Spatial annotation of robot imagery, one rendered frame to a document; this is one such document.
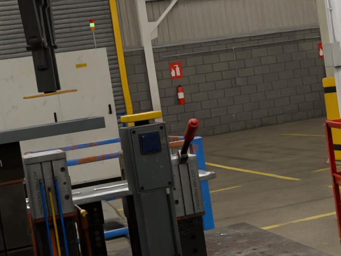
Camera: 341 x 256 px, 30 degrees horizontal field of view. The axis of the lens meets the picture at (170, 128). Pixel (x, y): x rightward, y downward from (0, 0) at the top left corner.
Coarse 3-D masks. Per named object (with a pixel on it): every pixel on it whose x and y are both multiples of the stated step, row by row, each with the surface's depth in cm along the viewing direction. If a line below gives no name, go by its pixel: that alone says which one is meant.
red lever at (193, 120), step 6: (192, 120) 114; (192, 126) 114; (186, 132) 116; (192, 132) 115; (186, 138) 117; (192, 138) 117; (186, 144) 120; (180, 150) 124; (186, 150) 122; (180, 156) 123; (186, 156) 123; (180, 162) 124
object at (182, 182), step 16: (176, 160) 125; (192, 160) 126; (176, 176) 125; (192, 176) 126; (176, 192) 125; (192, 192) 126; (176, 208) 125; (192, 208) 126; (192, 224) 127; (192, 240) 127
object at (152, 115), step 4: (144, 112) 113; (148, 112) 108; (152, 112) 107; (156, 112) 107; (160, 112) 108; (124, 116) 108; (128, 116) 106; (132, 116) 106; (136, 116) 106; (140, 116) 106; (144, 116) 107; (148, 116) 107; (152, 116) 107; (156, 116) 107; (160, 116) 108; (124, 120) 109; (128, 120) 106; (132, 120) 106; (136, 120) 106; (140, 120) 107; (144, 120) 108; (148, 120) 109; (136, 124) 109; (140, 124) 108; (144, 124) 108
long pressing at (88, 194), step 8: (200, 176) 138; (208, 176) 139; (216, 176) 142; (104, 184) 148; (112, 184) 146; (120, 184) 144; (72, 192) 143; (80, 192) 141; (88, 192) 139; (96, 192) 137; (104, 192) 133; (112, 192) 133; (120, 192) 133; (128, 192) 134; (80, 200) 131; (88, 200) 131; (96, 200) 132
